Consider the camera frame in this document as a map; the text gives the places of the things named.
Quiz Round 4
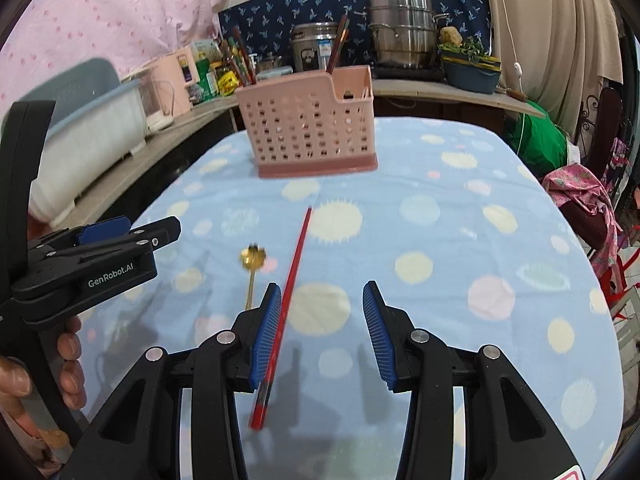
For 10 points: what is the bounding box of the pink dotted fabric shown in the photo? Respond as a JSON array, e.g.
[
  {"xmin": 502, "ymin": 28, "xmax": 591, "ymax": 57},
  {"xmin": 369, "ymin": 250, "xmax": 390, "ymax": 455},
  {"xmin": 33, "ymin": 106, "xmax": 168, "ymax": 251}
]
[{"xmin": 1, "ymin": 0, "xmax": 222, "ymax": 110}]

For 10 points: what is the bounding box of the green bag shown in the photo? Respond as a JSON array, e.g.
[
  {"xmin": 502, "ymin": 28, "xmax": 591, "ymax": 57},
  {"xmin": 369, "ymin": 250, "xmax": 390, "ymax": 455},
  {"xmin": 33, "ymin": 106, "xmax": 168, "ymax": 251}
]
[{"xmin": 503, "ymin": 101, "xmax": 567, "ymax": 180}]

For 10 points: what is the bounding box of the navy floral fabric backdrop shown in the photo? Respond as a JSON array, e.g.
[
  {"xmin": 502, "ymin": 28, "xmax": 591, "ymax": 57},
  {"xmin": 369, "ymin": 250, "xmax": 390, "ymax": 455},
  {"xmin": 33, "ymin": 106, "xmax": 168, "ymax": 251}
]
[{"xmin": 219, "ymin": 0, "xmax": 491, "ymax": 65}]

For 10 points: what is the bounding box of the dark red chopstick left group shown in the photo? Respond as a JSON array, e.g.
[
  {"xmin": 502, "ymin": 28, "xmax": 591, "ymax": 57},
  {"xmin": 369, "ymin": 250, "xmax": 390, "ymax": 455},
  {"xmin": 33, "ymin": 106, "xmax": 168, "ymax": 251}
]
[{"xmin": 232, "ymin": 25, "xmax": 257, "ymax": 86}]

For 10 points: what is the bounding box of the blue polka dot tablecloth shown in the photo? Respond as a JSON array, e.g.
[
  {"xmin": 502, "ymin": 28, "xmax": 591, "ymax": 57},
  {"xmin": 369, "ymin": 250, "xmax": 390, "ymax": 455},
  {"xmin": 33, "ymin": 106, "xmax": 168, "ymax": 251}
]
[{"xmin": 81, "ymin": 118, "xmax": 623, "ymax": 479}]

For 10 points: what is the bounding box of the pink floral cloth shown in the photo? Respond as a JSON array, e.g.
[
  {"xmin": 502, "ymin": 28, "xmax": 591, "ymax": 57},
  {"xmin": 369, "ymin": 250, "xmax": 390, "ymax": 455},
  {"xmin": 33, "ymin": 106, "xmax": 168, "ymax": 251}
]
[{"xmin": 542, "ymin": 164, "xmax": 620, "ymax": 278}]

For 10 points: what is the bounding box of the green chopstick left group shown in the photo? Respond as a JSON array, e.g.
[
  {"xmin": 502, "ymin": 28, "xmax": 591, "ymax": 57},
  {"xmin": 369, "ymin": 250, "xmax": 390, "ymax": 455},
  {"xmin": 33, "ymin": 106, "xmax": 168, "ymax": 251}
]
[{"xmin": 219, "ymin": 39, "xmax": 250, "ymax": 87}]

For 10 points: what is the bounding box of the large stainless steel stockpot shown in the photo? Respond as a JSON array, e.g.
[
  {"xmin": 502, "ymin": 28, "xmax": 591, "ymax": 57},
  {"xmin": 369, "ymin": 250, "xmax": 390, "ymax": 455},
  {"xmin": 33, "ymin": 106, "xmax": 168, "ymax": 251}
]
[{"xmin": 367, "ymin": 0, "xmax": 449, "ymax": 70}]

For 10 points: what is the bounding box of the small steel rice cooker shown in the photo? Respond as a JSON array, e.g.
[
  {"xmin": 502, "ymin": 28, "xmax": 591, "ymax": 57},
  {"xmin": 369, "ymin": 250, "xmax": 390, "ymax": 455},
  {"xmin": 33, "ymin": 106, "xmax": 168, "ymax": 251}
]
[{"xmin": 291, "ymin": 22, "xmax": 338, "ymax": 73}]

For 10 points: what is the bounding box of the gold flower-shaped spoon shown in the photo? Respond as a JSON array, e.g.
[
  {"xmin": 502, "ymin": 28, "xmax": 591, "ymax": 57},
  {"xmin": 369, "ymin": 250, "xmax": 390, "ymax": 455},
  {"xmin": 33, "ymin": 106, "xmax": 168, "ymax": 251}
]
[{"xmin": 240, "ymin": 244, "xmax": 267, "ymax": 310}]

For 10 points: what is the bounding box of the person's left hand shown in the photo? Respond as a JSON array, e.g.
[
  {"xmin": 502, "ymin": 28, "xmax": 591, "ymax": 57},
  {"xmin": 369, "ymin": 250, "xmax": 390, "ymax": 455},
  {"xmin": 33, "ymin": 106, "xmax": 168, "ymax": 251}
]
[{"xmin": 1, "ymin": 313, "xmax": 88, "ymax": 442}]

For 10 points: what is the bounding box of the red chopstick right group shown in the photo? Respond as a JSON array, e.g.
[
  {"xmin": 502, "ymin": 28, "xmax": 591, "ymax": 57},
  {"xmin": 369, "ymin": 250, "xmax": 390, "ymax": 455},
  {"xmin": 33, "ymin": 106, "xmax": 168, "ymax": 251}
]
[{"xmin": 326, "ymin": 14, "xmax": 349, "ymax": 74}]

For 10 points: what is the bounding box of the pink perforated utensil basket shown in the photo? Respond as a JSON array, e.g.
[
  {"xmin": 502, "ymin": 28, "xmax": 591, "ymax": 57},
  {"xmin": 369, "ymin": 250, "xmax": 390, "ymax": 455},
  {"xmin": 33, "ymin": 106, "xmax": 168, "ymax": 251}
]
[{"xmin": 235, "ymin": 65, "xmax": 378, "ymax": 179}]

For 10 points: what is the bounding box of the white plastic storage bin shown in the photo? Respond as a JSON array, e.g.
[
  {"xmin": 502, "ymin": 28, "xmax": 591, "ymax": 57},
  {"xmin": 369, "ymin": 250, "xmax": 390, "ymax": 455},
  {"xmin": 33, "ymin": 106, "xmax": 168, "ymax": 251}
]
[{"xmin": 22, "ymin": 58, "xmax": 148, "ymax": 226}]

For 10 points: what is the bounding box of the pink kitchen appliance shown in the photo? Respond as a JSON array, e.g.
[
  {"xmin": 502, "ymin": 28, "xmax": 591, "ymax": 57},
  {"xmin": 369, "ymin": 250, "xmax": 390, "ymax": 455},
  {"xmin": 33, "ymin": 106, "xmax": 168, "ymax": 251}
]
[{"xmin": 139, "ymin": 47, "xmax": 200, "ymax": 118}]

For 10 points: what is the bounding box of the teal planter with plants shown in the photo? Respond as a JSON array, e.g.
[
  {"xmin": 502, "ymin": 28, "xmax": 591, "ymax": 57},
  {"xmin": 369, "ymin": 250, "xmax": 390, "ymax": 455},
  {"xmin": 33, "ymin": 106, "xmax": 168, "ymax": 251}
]
[{"xmin": 438, "ymin": 26, "xmax": 501, "ymax": 94}]

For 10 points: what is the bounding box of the beige curtain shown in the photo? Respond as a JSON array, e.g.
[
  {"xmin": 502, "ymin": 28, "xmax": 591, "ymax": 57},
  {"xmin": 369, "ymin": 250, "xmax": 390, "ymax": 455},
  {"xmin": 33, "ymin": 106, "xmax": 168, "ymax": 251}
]
[{"xmin": 489, "ymin": 0, "xmax": 624, "ymax": 133}]

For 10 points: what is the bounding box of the bright red chopstick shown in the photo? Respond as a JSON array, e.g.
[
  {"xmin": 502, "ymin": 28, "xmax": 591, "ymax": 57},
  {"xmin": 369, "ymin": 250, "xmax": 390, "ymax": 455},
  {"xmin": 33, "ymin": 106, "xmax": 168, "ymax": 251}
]
[{"xmin": 248, "ymin": 207, "xmax": 312, "ymax": 431}]

